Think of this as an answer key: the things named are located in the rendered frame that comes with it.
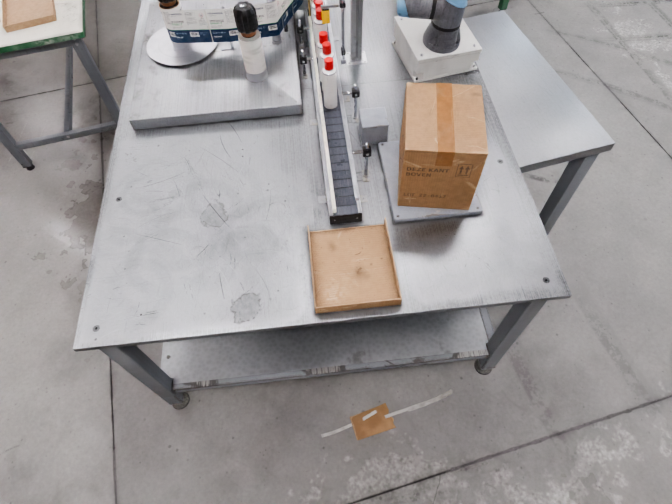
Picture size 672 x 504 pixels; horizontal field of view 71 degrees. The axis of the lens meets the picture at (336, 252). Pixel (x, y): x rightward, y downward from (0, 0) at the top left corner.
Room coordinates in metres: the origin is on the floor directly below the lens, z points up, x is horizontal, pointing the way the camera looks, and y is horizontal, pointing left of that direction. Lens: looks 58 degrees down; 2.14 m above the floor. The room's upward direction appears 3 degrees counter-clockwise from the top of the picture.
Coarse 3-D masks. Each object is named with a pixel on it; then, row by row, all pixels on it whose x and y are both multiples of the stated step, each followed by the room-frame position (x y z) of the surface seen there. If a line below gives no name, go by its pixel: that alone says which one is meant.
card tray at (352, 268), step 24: (312, 240) 0.86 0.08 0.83; (336, 240) 0.86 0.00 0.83; (360, 240) 0.85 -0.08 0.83; (384, 240) 0.85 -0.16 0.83; (312, 264) 0.77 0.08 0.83; (336, 264) 0.77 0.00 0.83; (360, 264) 0.76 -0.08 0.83; (384, 264) 0.76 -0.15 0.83; (336, 288) 0.68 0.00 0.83; (360, 288) 0.67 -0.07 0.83; (384, 288) 0.67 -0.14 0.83
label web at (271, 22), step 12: (276, 0) 1.88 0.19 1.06; (288, 0) 1.98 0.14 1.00; (300, 0) 2.08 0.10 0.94; (228, 12) 1.84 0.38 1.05; (264, 12) 1.85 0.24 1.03; (276, 12) 1.87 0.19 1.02; (288, 12) 1.97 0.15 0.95; (228, 24) 1.83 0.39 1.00; (264, 24) 1.85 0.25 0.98; (276, 24) 1.86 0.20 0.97; (228, 36) 1.83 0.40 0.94; (264, 36) 1.85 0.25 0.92
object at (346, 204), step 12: (312, 24) 1.99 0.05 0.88; (324, 108) 1.44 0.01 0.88; (336, 108) 1.43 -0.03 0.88; (336, 120) 1.37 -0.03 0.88; (336, 132) 1.31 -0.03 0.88; (336, 144) 1.24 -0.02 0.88; (336, 156) 1.19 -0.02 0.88; (336, 168) 1.13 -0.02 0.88; (348, 168) 1.13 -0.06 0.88; (336, 180) 1.07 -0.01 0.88; (348, 180) 1.07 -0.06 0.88; (336, 192) 1.02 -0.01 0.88; (348, 192) 1.02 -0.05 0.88; (336, 204) 0.97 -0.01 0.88; (348, 204) 0.97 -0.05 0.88
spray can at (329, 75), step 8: (328, 64) 1.44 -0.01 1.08; (328, 72) 1.43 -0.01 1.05; (328, 80) 1.43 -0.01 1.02; (336, 80) 1.45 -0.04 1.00; (328, 88) 1.43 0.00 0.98; (336, 88) 1.44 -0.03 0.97; (328, 96) 1.43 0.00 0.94; (336, 96) 1.44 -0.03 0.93; (328, 104) 1.43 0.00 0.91; (336, 104) 1.44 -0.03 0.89
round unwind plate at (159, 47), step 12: (156, 36) 1.94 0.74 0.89; (168, 36) 1.94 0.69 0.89; (156, 48) 1.86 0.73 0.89; (168, 48) 1.85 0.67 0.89; (192, 48) 1.84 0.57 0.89; (204, 48) 1.84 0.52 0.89; (156, 60) 1.77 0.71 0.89; (168, 60) 1.77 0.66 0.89; (180, 60) 1.76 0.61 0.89; (192, 60) 1.76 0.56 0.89
